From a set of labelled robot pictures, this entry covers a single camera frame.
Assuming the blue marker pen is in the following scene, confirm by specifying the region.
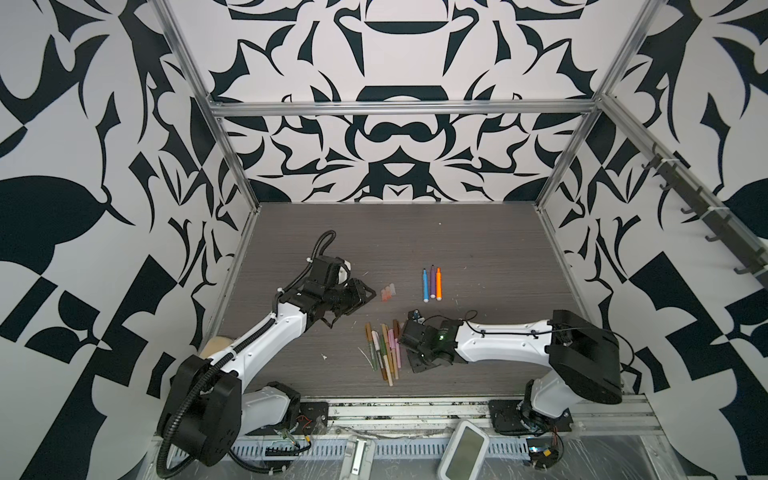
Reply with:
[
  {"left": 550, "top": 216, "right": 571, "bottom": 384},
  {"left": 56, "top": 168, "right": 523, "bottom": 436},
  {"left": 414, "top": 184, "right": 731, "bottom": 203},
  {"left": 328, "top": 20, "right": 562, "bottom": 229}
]
[{"left": 422, "top": 268, "right": 431, "bottom": 303}]

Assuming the purple marker pen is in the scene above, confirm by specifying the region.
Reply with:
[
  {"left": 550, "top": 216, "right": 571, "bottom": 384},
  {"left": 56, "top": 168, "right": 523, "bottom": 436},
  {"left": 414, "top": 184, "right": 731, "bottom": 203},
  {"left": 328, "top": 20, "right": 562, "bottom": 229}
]
[{"left": 428, "top": 265, "right": 437, "bottom": 299}]

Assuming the orange marker pen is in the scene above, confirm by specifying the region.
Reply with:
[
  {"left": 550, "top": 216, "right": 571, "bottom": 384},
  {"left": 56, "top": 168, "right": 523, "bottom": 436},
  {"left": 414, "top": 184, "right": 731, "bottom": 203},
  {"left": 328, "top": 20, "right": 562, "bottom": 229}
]
[{"left": 433, "top": 267, "right": 443, "bottom": 301}]

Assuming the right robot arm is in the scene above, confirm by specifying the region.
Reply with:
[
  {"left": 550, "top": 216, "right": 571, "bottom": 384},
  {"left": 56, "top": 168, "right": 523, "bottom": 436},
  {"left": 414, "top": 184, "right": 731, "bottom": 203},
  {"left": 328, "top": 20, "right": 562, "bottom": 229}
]
[{"left": 397, "top": 310, "right": 623, "bottom": 430}]

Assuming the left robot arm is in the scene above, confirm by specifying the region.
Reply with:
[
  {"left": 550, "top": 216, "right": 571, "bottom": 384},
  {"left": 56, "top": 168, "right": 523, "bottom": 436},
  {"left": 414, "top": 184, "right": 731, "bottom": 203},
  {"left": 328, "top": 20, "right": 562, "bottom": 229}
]
[{"left": 155, "top": 254, "right": 377, "bottom": 479}]

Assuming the gold cap green pen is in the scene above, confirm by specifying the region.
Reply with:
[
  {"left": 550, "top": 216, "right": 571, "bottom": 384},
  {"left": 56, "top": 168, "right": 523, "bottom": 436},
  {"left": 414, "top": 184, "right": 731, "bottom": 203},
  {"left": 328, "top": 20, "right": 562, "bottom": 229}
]
[{"left": 365, "top": 323, "right": 378, "bottom": 371}]

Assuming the pink cap beige pen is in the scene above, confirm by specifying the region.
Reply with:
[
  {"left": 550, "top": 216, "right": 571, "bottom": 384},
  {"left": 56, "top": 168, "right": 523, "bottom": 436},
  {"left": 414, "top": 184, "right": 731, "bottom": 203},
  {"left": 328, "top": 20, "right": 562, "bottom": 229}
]
[{"left": 388, "top": 329, "right": 400, "bottom": 380}]

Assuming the green cap beige pen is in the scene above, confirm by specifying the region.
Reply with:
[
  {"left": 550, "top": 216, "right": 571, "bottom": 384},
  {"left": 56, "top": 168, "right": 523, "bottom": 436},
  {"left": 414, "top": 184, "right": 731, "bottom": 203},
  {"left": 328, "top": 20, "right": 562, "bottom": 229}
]
[{"left": 377, "top": 335, "right": 394, "bottom": 387}]

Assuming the tan cap beige pen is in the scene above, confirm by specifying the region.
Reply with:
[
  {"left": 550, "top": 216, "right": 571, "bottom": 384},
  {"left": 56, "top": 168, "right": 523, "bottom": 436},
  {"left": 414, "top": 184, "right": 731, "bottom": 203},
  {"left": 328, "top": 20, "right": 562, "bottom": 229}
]
[{"left": 381, "top": 324, "right": 396, "bottom": 378}]

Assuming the beige foam pad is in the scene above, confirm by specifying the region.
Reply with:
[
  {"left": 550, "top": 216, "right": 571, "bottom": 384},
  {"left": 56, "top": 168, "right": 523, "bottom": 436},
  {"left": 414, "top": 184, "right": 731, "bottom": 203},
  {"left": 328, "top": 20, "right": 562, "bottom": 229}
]
[{"left": 199, "top": 336, "right": 234, "bottom": 358}]

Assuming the white plastic clip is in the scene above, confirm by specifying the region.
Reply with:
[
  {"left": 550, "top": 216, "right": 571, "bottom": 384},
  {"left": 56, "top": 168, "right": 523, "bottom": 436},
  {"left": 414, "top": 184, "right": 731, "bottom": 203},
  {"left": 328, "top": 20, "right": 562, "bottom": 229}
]
[{"left": 339, "top": 437, "right": 377, "bottom": 480}]

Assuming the small circuit board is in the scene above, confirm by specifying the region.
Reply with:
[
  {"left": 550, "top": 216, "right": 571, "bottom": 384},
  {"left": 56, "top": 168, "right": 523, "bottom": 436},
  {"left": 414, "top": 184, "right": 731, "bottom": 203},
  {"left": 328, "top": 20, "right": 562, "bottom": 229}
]
[{"left": 526, "top": 436, "right": 565, "bottom": 471}]

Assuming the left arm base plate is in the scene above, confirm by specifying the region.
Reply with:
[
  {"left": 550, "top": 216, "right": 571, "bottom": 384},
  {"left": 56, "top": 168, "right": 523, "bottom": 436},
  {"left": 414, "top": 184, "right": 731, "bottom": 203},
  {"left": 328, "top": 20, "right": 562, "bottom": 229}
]
[{"left": 285, "top": 401, "right": 329, "bottom": 436}]

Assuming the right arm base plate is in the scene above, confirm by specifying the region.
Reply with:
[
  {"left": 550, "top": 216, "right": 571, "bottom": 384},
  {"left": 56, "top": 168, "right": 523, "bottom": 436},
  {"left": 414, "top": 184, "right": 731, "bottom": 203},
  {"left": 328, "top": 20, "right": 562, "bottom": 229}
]
[{"left": 488, "top": 399, "right": 573, "bottom": 436}]

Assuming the black coat hook rail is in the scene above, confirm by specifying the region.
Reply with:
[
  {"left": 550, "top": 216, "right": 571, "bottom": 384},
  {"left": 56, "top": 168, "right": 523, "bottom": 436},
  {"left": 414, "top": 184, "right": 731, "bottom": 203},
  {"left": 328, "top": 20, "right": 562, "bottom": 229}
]
[{"left": 642, "top": 145, "right": 767, "bottom": 289}]

